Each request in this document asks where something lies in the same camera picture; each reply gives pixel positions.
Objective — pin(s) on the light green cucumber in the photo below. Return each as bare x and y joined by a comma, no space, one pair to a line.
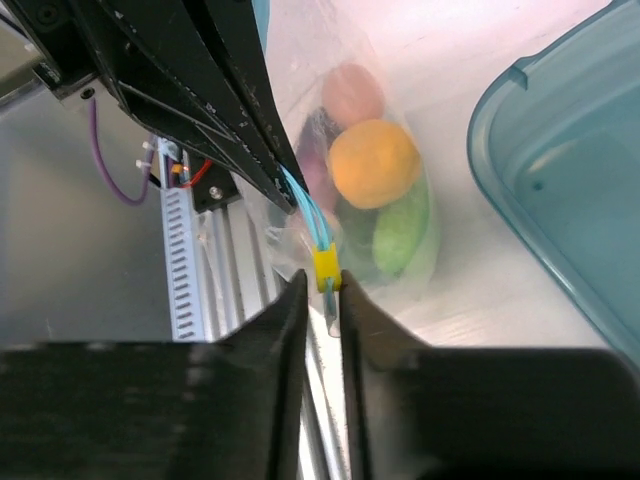
399,231

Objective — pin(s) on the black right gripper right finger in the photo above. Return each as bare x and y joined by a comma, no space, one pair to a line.
418,411

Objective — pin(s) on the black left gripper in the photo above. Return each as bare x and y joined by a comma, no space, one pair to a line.
149,56

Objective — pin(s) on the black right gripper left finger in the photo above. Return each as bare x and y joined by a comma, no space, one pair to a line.
228,409

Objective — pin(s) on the slotted cable duct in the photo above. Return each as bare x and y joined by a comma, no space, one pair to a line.
187,313

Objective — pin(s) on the blue translucent plastic basin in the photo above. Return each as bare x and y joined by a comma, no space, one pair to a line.
553,144

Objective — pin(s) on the pink egg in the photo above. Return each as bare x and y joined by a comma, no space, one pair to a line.
351,94

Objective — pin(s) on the orange fruit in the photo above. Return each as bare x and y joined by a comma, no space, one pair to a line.
374,163

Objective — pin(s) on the clear zip top bag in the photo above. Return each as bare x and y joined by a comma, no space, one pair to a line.
305,40

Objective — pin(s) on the aluminium mounting rail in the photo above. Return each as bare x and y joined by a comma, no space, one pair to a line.
239,272

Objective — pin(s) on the purple eggplant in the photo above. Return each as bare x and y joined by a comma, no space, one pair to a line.
312,150

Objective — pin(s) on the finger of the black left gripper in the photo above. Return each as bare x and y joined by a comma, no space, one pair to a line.
235,33

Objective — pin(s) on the green bell pepper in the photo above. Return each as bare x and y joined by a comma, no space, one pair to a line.
358,226

